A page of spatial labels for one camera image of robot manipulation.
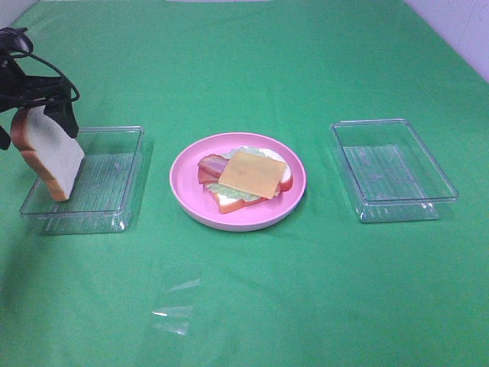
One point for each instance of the green lettuce leaf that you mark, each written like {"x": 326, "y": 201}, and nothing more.
{"x": 244, "y": 173}

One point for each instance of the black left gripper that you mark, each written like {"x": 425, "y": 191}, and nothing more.
{"x": 21, "y": 90}

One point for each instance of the right clear plastic tray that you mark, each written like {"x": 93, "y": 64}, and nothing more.
{"x": 389, "y": 173}

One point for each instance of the pink round plate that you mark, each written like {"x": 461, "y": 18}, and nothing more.
{"x": 201, "y": 205}

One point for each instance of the bacon strip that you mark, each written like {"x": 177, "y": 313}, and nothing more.
{"x": 207, "y": 176}
{"x": 213, "y": 164}

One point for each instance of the clear plastic tray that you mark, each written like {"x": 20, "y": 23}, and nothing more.
{"x": 107, "y": 192}
{"x": 389, "y": 173}

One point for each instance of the green tablecloth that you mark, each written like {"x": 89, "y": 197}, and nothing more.
{"x": 317, "y": 289}

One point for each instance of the bread slice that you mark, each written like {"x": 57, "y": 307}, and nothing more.
{"x": 48, "y": 150}
{"x": 230, "y": 200}

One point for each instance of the clear plastic film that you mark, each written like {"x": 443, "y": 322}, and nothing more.
{"x": 173, "y": 307}

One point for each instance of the left clear plastic tray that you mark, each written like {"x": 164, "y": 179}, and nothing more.
{"x": 107, "y": 192}

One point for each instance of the yellow cheese slice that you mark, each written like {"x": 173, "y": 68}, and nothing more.
{"x": 256, "y": 175}

